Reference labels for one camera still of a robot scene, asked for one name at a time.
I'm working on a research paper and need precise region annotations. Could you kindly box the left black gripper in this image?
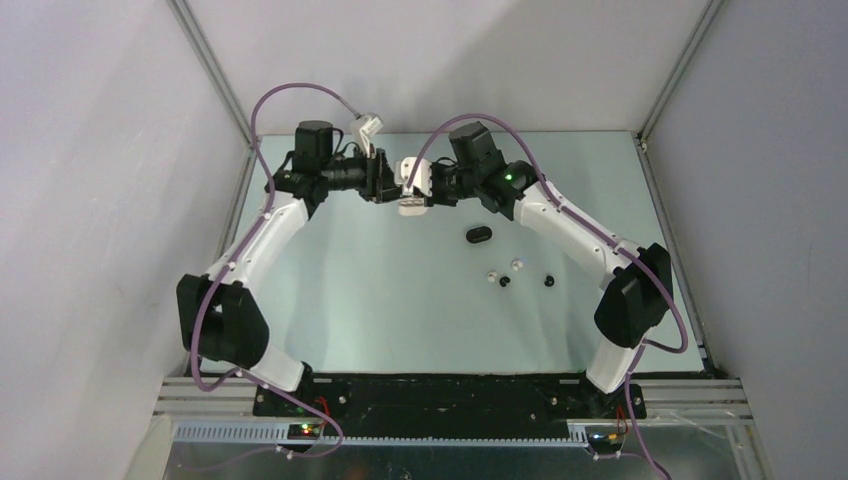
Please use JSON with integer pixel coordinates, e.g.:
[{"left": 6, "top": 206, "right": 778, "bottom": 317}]
[{"left": 320, "top": 143, "right": 406, "bottom": 205}]

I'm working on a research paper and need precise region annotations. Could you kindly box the white earbud charging case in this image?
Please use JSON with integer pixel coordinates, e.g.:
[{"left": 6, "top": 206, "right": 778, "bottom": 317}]
[{"left": 398, "top": 196, "right": 430, "bottom": 217}]

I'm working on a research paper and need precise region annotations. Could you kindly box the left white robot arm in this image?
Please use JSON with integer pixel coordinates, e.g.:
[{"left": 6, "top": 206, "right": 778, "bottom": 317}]
[{"left": 176, "top": 113, "right": 399, "bottom": 417}]

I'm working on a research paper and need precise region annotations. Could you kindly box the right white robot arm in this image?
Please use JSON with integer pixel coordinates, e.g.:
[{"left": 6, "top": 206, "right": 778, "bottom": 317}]
[{"left": 398, "top": 115, "right": 679, "bottom": 418}]

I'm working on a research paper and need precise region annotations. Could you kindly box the black earbud charging case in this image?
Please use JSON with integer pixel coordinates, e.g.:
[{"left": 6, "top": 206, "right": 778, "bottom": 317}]
[{"left": 465, "top": 225, "right": 493, "bottom": 244}]

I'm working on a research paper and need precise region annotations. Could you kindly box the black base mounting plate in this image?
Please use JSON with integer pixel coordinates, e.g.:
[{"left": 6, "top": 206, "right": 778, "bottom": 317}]
[{"left": 252, "top": 373, "right": 647, "bottom": 438}]

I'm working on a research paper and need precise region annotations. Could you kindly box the left controller board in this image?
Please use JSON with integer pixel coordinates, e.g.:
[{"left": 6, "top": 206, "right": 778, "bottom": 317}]
[{"left": 287, "top": 423, "right": 323, "bottom": 441}]

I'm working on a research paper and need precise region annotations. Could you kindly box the controller board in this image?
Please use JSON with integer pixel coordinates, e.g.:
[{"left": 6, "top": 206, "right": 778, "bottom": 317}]
[
  {"left": 588, "top": 433, "right": 626, "bottom": 447},
  {"left": 287, "top": 423, "right": 323, "bottom": 441}
]

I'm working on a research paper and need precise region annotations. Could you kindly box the right controller board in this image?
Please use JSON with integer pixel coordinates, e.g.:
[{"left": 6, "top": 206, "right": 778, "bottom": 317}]
[{"left": 588, "top": 433, "right": 626, "bottom": 447}]

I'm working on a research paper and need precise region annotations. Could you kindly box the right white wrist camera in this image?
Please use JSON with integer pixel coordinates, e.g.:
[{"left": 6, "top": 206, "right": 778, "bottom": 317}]
[{"left": 394, "top": 157, "right": 433, "bottom": 198}]

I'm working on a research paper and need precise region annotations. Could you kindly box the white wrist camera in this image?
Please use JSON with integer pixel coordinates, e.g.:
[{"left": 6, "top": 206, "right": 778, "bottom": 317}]
[
  {"left": 394, "top": 157, "right": 433, "bottom": 198},
  {"left": 350, "top": 112, "right": 384, "bottom": 158}
]

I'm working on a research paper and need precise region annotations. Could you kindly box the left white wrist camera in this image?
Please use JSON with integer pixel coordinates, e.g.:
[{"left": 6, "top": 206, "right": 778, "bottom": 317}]
[{"left": 350, "top": 112, "right": 384, "bottom": 158}]

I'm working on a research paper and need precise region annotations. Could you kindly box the grey slotted cable duct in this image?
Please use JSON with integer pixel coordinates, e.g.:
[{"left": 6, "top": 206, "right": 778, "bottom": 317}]
[{"left": 173, "top": 421, "right": 589, "bottom": 448}]

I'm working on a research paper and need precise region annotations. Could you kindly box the aluminium frame rail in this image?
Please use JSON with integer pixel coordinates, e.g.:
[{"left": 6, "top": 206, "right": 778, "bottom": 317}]
[{"left": 153, "top": 377, "right": 754, "bottom": 426}]

